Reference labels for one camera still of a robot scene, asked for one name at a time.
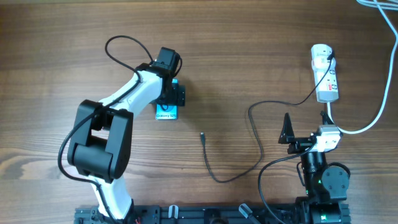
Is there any black USB charging cable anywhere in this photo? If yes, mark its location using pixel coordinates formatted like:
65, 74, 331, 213
200, 50, 336, 184

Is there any camera black cable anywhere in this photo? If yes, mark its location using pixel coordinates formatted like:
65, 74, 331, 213
257, 144, 317, 224
57, 35, 155, 223

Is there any white power strip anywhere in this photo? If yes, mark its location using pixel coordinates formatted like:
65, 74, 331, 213
311, 44, 339, 103

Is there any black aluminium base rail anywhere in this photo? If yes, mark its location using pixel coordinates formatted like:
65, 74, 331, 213
73, 203, 351, 224

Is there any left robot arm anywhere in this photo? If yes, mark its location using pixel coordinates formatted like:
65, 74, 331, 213
67, 47, 185, 223

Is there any right camera black cable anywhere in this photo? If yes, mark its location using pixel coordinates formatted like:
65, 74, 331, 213
257, 144, 317, 224

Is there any white USB charger plug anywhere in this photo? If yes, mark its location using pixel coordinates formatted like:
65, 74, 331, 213
312, 55, 336, 72

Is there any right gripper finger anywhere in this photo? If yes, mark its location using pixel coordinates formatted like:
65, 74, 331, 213
320, 111, 333, 125
278, 113, 295, 144

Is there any white power strip cord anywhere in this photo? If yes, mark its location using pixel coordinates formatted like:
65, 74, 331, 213
326, 0, 398, 135

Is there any left camera black cable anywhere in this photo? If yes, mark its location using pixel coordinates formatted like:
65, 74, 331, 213
57, 35, 155, 223

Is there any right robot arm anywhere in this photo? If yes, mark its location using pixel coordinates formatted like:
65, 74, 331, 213
278, 111, 351, 224

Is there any Galaxy S25 smartphone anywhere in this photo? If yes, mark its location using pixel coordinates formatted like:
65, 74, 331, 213
155, 78, 180, 121

